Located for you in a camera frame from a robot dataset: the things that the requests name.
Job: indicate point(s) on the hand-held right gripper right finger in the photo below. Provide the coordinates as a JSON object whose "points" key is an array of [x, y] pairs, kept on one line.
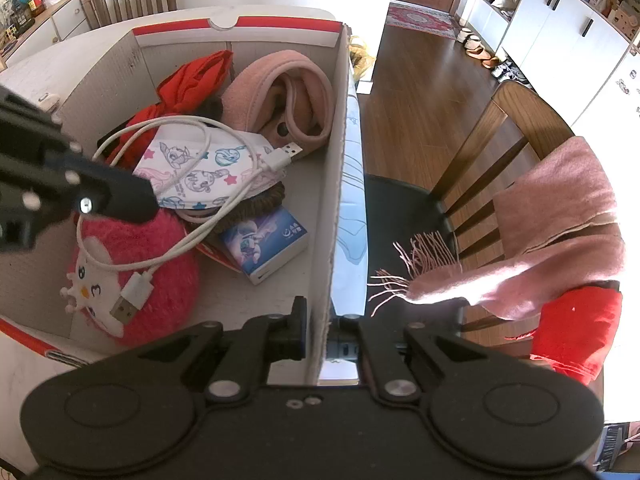
{"points": [[345, 340]]}

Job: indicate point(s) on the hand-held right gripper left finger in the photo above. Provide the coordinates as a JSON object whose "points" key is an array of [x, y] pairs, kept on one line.
{"points": [[290, 337]]}

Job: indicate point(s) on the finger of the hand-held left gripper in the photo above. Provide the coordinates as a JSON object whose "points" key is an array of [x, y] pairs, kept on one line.
{"points": [[120, 195], [17, 230]]}

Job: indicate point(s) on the red and white cardboard box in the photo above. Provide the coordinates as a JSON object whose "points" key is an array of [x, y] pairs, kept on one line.
{"points": [[280, 280]]}

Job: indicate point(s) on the pink plush toy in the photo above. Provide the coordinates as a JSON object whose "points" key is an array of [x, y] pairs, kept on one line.
{"points": [[160, 265]]}

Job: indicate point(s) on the blue tissue pack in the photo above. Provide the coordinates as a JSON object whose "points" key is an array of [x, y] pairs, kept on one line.
{"points": [[265, 240]]}

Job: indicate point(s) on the red knitted cloth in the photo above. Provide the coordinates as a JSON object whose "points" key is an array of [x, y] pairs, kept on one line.
{"points": [[195, 80]]}

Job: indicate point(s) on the pink fleece scarf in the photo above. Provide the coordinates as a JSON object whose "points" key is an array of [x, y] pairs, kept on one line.
{"points": [[260, 80]]}

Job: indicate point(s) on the white sideboard with wooden top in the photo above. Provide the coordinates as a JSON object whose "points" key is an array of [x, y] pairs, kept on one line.
{"points": [[67, 17]]}

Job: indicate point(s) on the dark red jar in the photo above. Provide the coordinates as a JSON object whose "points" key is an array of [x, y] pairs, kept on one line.
{"points": [[36, 8]]}

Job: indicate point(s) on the red garment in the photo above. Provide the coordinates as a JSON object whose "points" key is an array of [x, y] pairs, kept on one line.
{"points": [[575, 330]]}

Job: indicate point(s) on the pink fringed scarf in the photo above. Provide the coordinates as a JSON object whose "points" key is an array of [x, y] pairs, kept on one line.
{"points": [[550, 210]]}

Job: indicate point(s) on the wooden chair with black seat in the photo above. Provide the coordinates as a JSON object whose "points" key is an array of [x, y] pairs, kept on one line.
{"points": [[500, 150]]}

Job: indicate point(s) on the yellow plastic bag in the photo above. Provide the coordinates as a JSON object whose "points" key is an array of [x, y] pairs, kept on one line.
{"points": [[361, 57]]}

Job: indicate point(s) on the row of shoes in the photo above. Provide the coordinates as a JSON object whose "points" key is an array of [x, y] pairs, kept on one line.
{"points": [[480, 50]]}

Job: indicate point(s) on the red patterned rug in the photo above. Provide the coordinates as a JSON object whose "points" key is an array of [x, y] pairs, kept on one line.
{"points": [[420, 19]]}

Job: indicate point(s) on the small cardboard house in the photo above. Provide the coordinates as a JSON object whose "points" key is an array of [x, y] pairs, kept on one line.
{"points": [[622, 17]]}

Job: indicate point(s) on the white cabinet wall unit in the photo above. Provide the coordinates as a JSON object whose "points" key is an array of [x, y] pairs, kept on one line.
{"points": [[550, 35]]}

